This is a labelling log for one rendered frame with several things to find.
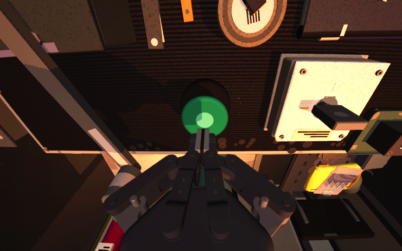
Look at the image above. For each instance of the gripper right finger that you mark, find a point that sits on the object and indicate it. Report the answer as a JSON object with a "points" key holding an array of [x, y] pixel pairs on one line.
{"points": [[232, 171]]}

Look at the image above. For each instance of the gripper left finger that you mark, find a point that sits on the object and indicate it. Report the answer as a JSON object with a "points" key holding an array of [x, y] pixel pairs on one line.
{"points": [[172, 171]]}

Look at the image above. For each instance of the green push button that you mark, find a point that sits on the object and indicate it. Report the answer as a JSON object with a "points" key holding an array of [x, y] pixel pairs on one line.
{"points": [[193, 113]]}

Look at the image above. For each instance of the black lever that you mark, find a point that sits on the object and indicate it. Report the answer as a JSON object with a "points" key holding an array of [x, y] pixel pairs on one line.
{"points": [[338, 117]]}

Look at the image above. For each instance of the rusty green tray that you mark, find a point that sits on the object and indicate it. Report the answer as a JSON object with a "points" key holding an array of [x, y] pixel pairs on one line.
{"points": [[361, 148]]}

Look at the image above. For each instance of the cream lever box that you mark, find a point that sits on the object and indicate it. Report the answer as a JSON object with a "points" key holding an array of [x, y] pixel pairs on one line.
{"points": [[330, 80]]}

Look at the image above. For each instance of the grey cylinder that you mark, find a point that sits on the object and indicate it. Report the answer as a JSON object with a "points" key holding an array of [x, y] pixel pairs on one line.
{"points": [[124, 176]]}

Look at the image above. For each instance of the dark perforated plate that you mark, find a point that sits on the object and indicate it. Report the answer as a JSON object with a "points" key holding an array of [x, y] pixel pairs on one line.
{"points": [[298, 171]]}

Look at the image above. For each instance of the dark ribbed control desk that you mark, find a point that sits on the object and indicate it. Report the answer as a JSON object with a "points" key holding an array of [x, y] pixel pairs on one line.
{"points": [[124, 101]]}

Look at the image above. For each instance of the yellow handheld device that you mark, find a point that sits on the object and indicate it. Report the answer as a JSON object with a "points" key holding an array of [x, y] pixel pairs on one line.
{"points": [[317, 178]]}

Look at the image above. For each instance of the black round button collar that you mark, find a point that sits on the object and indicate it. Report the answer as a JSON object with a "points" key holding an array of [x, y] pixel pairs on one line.
{"points": [[204, 87]]}

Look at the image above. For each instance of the red white box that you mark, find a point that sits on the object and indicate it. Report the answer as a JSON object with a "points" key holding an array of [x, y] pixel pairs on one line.
{"points": [[111, 237]]}

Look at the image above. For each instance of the tan slanted pillar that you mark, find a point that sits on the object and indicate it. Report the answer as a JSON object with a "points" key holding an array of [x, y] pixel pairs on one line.
{"points": [[54, 80]]}

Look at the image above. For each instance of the brown flat bar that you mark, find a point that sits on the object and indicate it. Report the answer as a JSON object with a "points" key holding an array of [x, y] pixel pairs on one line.
{"points": [[152, 21]]}

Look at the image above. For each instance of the orange strip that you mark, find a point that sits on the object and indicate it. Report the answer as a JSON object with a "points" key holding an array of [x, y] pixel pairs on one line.
{"points": [[186, 10]]}

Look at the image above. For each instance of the dark speckled panel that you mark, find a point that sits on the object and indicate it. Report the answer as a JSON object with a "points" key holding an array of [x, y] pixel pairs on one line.
{"points": [[57, 24]]}

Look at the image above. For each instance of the dark brown box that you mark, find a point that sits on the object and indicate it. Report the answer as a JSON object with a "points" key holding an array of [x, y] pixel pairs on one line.
{"points": [[361, 17]]}

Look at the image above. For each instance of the round brown cream key switch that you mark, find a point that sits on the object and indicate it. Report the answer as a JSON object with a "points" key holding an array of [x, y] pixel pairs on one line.
{"points": [[228, 31]]}

